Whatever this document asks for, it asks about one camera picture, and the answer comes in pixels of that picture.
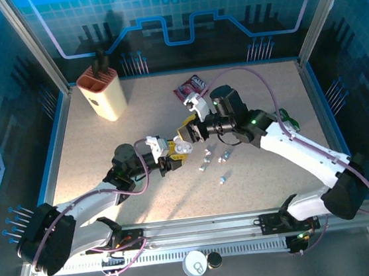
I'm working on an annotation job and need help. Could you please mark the red candy bag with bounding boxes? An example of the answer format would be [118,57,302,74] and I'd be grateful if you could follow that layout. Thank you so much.
[171,73,211,105]

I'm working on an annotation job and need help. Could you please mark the cream knife block orange top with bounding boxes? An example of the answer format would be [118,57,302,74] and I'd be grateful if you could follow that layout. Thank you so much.
[74,63,131,126]

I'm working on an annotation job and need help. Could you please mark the green snack bag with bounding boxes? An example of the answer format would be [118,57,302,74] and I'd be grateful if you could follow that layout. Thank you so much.
[278,107,302,134]

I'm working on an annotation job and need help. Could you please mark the black round cap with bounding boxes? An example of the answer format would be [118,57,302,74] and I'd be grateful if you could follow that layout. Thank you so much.
[205,250,224,271]

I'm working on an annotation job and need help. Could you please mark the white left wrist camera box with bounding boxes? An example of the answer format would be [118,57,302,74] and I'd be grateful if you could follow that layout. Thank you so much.
[144,133,171,165]

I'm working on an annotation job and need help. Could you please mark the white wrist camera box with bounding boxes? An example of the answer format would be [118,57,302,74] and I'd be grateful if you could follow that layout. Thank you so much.
[182,90,211,124]
[144,133,171,165]

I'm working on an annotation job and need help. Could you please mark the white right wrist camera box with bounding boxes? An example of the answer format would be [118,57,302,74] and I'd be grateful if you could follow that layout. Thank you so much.
[182,90,211,124]

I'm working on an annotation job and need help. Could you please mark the aluminium table side rail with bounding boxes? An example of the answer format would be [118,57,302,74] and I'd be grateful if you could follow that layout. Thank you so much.
[296,55,356,168]
[30,87,84,205]

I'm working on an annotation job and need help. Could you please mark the aluminium rail under arm bases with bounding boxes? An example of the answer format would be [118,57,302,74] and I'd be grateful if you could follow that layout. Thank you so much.
[58,197,369,259]

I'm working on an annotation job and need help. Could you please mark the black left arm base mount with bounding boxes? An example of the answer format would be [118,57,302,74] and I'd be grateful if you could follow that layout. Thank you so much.
[83,228,144,256]

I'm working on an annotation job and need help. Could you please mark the black knife handle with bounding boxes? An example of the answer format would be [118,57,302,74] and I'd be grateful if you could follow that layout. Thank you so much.
[90,56,104,81]
[96,46,112,75]

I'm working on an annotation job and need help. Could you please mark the white slotted cable duct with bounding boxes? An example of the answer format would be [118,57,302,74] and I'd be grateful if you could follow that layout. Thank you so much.
[57,236,291,276]

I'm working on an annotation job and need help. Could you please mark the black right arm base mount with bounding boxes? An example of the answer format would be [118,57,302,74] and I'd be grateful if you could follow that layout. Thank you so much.
[258,207,321,236]

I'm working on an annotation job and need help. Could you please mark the aluminium frame post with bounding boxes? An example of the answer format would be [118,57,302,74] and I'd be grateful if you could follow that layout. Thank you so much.
[291,0,358,64]
[0,0,72,101]

